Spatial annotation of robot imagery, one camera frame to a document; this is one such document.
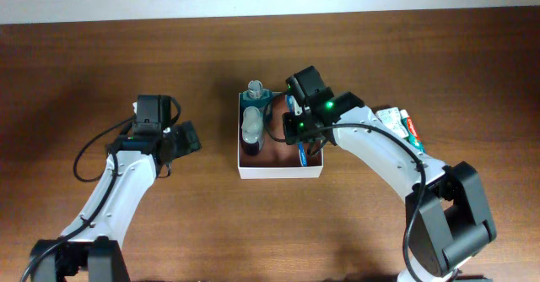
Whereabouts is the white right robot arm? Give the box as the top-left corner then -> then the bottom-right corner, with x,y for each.
283,66 -> 497,281

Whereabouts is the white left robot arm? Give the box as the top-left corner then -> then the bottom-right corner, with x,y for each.
21,95 -> 201,282

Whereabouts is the white cardboard box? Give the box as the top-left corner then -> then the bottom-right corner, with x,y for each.
235,106 -> 325,180

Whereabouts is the green red toothpaste tube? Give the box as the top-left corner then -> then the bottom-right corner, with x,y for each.
400,109 -> 425,153

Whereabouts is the clear purple liquid bottle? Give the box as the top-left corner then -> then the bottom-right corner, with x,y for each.
241,106 -> 264,156

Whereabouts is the blue white toothbrush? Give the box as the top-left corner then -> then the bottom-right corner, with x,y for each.
286,95 -> 307,167

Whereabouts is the teal mouthwash bottle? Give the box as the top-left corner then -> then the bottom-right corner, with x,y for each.
240,80 -> 273,117

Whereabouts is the white green soap packet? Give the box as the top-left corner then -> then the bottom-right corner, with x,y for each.
375,107 -> 409,138

